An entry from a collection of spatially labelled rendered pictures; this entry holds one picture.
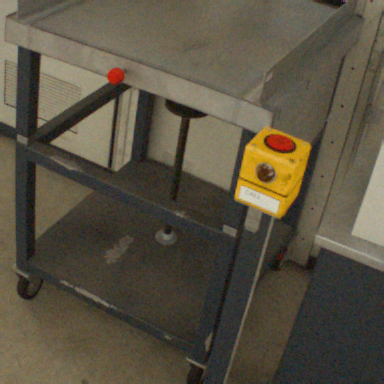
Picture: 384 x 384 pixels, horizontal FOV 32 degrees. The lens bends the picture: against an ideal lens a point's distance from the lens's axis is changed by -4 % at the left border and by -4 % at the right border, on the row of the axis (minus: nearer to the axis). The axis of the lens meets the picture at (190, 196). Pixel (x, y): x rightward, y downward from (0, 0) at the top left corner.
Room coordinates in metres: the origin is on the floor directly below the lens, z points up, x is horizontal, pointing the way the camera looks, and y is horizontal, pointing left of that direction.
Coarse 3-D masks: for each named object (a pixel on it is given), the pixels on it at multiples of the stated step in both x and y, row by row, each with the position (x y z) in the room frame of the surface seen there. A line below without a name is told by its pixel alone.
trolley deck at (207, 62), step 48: (96, 0) 1.49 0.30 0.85; (144, 0) 1.54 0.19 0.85; (192, 0) 1.60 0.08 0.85; (240, 0) 1.66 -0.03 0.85; (288, 0) 1.74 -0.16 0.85; (48, 48) 1.27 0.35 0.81; (96, 48) 1.23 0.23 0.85; (144, 48) 1.26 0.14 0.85; (192, 48) 1.30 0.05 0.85; (240, 48) 1.35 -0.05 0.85; (288, 48) 1.40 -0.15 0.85; (336, 48) 1.46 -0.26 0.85; (192, 96) 1.15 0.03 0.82; (240, 96) 1.12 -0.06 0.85; (288, 96) 1.15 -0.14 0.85
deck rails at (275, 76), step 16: (32, 0) 1.35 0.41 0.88; (48, 0) 1.40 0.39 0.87; (64, 0) 1.45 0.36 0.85; (80, 0) 1.47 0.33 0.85; (352, 0) 1.67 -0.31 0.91; (32, 16) 1.33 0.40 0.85; (48, 16) 1.35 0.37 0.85; (336, 16) 1.53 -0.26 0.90; (352, 16) 1.71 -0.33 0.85; (320, 32) 1.42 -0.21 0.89; (336, 32) 1.56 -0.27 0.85; (304, 48) 1.32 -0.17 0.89; (320, 48) 1.43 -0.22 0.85; (288, 64) 1.23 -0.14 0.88; (304, 64) 1.33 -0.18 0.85; (272, 80) 1.15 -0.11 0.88; (288, 80) 1.23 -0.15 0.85; (256, 96) 1.13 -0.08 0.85
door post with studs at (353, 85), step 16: (368, 0) 1.72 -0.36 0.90; (368, 16) 1.72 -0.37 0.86; (368, 32) 1.72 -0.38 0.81; (368, 48) 1.71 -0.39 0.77; (352, 80) 1.72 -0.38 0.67; (352, 96) 1.71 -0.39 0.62; (336, 128) 1.72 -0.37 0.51; (336, 144) 1.72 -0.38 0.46; (336, 160) 1.71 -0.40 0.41; (320, 176) 1.72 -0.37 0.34; (320, 192) 1.72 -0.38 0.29; (320, 208) 1.71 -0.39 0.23; (304, 240) 1.72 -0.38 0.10; (304, 256) 1.71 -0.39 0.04
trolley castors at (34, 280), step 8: (296, 232) 1.71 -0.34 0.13; (288, 248) 1.65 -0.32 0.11; (280, 256) 1.63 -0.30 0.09; (280, 264) 1.67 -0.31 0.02; (16, 272) 1.33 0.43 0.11; (24, 272) 1.31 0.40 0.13; (24, 280) 1.32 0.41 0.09; (32, 280) 1.33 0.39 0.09; (40, 280) 1.38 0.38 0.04; (24, 288) 1.31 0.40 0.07; (32, 288) 1.34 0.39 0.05; (24, 296) 1.31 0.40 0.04; (32, 296) 1.34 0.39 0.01; (192, 360) 1.12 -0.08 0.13; (208, 360) 1.13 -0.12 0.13; (192, 368) 1.13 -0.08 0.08; (200, 368) 1.13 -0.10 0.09; (192, 376) 1.12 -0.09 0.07; (200, 376) 1.12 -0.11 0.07
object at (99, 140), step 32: (0, 0) 2.14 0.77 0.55; (0, 32) 2.14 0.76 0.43; (0, 64) 2.14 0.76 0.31; (64, 64) 2.04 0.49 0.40; (0, 96) 2.14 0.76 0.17; (64, 96) 2.04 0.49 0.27; (128, 96) 1.96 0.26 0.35; (0, 128) 2.16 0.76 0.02; (96, 128) 1.98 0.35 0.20; (96, 160) 1.98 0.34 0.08
